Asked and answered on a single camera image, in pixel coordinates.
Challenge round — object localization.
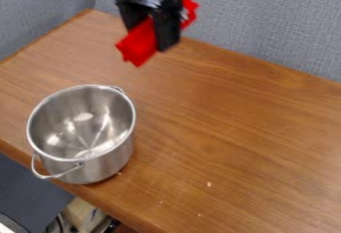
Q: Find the stainless steel pot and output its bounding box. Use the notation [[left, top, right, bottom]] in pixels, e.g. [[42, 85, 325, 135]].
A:
[[27, 85, 137, 184]]

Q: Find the red block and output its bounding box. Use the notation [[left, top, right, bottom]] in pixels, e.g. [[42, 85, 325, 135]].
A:
[[115, 0, 198, 67]]

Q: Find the beige box under table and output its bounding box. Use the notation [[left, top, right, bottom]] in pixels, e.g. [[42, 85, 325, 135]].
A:
[[63, 197, 109, 233]]

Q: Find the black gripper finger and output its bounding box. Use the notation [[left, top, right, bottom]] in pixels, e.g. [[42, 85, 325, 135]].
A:
[[118, 3, 150, 30], [153, 10, 181, 52]]

